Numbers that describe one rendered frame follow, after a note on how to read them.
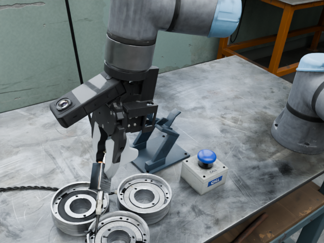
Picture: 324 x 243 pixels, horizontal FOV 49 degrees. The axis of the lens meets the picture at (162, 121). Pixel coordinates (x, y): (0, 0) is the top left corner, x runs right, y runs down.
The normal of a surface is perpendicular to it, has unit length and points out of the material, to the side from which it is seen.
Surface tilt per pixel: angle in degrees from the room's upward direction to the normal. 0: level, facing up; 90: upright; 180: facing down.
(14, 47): 90
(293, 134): 73
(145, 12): 91
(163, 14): 99
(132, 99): 90
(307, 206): 0
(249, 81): 0
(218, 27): 107
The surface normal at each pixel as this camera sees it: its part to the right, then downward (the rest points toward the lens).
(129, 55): 0.12, 0.51
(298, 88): -0.96, 0.11
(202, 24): 0.17, 0.76
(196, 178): -0.81, 0.27
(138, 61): 0.41, 0.52
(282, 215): 0.07, -0.83
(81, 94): -0.23, -0.65
